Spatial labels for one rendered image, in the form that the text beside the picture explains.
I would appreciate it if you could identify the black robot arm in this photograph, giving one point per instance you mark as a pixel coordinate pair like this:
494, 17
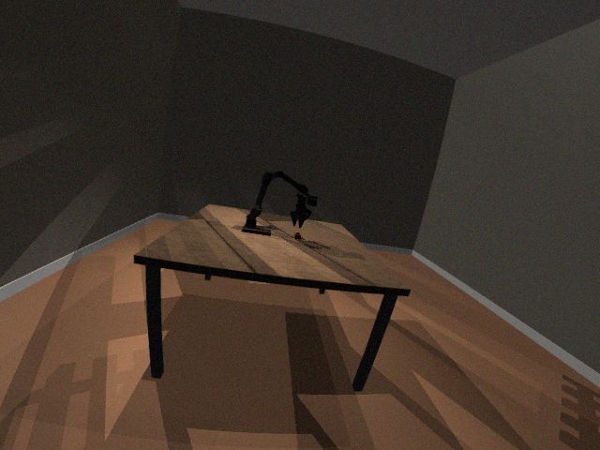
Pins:
266, 179

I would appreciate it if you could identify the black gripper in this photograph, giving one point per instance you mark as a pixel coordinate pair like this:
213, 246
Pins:
299, 212

